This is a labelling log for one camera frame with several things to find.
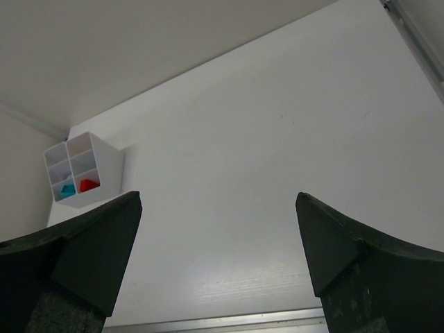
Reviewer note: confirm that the side aluminium rail right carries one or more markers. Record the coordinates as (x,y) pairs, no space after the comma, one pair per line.
(416,41)

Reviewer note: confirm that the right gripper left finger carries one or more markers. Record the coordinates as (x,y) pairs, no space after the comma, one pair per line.
(66,278)

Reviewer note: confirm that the red lego brick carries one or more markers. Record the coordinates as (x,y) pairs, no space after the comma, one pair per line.
(87,184)

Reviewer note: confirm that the teal long lego brick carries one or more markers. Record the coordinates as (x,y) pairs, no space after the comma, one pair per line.
(67,190)

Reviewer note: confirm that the white divided container right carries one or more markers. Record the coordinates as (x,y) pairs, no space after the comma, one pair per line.
(92,158)

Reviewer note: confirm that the side aluminium rail left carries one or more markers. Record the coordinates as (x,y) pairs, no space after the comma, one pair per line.
(42,127)

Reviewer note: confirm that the side aluminium rail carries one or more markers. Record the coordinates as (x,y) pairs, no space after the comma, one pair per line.
(42,127)
(416,41)

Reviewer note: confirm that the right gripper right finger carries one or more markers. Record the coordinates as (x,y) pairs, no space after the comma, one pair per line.
(369,281)

